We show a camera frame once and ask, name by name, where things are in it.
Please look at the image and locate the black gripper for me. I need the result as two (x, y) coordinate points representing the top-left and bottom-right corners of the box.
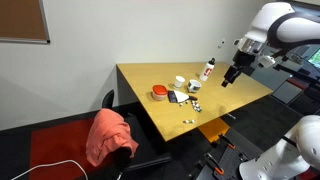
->
(220, 49), (256, 89)

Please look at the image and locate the black office chair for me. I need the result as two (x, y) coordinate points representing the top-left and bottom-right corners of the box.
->
(101, 89), (173, 175)

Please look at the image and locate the salmon orange cloth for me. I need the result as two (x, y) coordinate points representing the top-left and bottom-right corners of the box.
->
(85, 108), (140, 168)

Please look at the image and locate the white paper cup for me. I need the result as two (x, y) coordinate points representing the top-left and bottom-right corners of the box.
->
(173, 75), (186, 89)

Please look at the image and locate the window with view outside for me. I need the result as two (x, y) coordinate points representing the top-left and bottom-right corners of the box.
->
(307, 48), (320, 70)

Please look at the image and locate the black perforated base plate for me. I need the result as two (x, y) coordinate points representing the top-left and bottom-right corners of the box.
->
(188, 127), (266, 180)

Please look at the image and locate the orange and black clamp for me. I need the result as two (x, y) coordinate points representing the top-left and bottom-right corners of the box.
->
(219, 132), (237, 150)
(204, 152), (225, 176)

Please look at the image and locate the white and green mug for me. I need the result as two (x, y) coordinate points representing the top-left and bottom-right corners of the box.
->
(186, 79), (203, 94)

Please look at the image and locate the cork board with metal frame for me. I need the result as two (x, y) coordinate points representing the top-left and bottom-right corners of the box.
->
(0, 0), (51, 45)

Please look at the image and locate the white bottle with red logo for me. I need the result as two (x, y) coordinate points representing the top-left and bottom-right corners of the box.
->
(199, 57), (217, 82)

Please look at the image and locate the clear plastic food container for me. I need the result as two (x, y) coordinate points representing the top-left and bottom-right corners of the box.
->
(151, 89), (168, 102)

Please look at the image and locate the red plastic container lid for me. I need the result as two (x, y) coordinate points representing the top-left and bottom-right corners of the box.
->
(152, 84), (168, 95)

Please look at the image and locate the orange wooden panel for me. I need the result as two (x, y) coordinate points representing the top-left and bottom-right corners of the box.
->
(197, 117), (231, 144)

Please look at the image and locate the grey box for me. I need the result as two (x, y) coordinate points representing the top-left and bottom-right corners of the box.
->
(271, 79), (303, 105)

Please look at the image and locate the white cable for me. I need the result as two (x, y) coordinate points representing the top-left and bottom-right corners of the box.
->
(10, 159), (90, 180)

